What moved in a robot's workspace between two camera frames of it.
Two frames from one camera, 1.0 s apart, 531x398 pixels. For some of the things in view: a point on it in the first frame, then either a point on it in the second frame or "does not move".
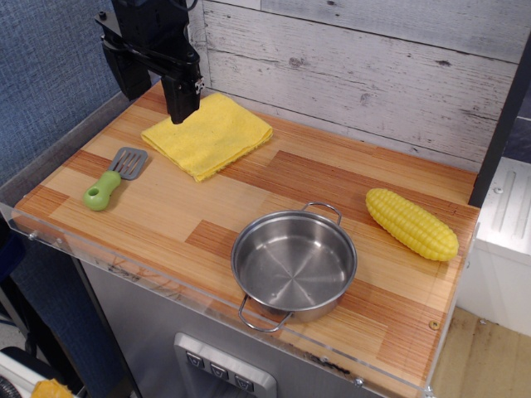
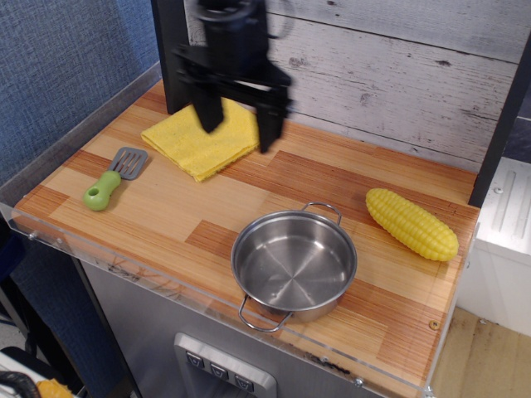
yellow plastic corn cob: x=415 y=227 does not move
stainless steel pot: x=297 y=264 does not move
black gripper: x=154 y=32 -> x=234 y=62
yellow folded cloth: x=218 y=133 does not move
